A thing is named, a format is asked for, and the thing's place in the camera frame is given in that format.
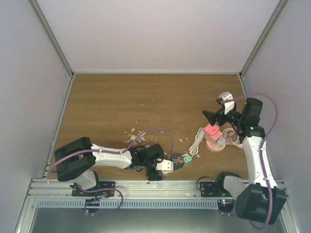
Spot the dark green cube plug adapter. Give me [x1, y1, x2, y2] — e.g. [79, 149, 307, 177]
[170, 153, 185, 170]

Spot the light green plug adapter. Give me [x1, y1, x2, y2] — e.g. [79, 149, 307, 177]
[182, 155, 192, 164]

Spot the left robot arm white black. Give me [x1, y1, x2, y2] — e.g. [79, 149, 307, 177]
[51, 137, 164, 196]

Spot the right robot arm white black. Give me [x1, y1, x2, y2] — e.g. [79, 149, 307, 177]
[202, 92, 287, 228]

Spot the red pink charger plug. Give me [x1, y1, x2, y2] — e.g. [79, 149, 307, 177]
[204, 124, 219, 136]

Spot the small grey white plug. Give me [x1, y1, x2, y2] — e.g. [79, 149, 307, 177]
[217, 137, 226, 148]

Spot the pink round socket tower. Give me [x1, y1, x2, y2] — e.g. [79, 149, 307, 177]
[205, 131, 225, 152]

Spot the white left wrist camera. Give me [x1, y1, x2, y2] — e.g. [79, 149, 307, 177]
[155, 159, 174, 172]

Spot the white coiled power cord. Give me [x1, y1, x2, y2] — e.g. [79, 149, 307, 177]
[189, 127, 207, 156]

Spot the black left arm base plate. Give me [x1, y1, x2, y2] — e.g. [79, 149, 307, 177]
[70, 181, 116, 198]

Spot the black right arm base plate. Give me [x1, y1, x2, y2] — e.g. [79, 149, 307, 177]
[196, 176, 225, 198]

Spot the slotted grey cable duct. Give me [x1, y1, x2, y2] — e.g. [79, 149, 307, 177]
[37, 199, 218, 210]

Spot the aluminium front rail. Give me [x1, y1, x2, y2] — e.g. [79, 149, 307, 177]
[26, 179, 289, 200]

